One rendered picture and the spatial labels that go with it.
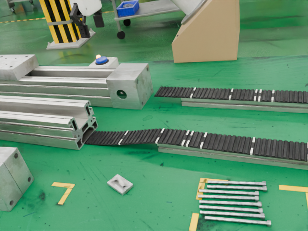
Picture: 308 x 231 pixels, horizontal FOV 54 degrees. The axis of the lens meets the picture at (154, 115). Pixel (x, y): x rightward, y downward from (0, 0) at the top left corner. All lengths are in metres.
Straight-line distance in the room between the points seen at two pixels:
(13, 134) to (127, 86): 0.33
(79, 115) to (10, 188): 0.24
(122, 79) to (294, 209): 0.51
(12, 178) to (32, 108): 0.26
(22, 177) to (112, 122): 0.27
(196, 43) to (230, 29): 0.12
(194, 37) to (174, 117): 0.34
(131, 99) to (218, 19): 0.38
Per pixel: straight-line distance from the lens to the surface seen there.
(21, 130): 0.85
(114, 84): 0.84
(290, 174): 0.64
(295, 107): 0.80
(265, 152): 0.63
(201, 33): 1.03
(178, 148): 0.68
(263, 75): 0.96
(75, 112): 0.80
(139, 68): 0.86
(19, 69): 1.06
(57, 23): 4.10
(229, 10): 1.00
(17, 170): 0.70
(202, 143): 0.65
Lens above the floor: 1.23
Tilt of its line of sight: 33 degrees down
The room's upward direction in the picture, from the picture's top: 12 degrees counter-clockwise
